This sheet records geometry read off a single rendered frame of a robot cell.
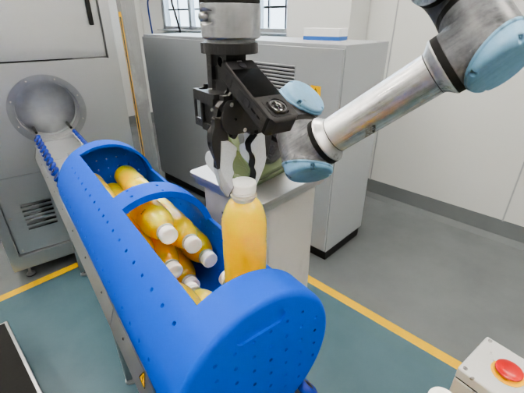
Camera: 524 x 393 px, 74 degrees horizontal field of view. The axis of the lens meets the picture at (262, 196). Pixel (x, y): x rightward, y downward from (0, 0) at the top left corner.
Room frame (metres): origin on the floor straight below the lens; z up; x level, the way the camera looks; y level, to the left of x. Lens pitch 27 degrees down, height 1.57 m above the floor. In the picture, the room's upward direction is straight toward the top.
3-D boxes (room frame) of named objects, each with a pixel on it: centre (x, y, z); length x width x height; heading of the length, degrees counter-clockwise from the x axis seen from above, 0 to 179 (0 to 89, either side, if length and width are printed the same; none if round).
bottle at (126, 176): (0.96, 0.39, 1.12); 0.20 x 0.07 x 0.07; 37
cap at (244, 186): (0.47, 0.03, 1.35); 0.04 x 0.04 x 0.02
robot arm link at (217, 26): (0.49, 0.04, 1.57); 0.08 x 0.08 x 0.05
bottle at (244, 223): (0.47, 0.03, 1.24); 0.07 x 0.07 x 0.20
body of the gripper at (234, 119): (0.50, 0.05, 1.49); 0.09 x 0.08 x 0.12; 36
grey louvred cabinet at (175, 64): (2.92, 0.16, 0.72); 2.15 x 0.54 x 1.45; 46
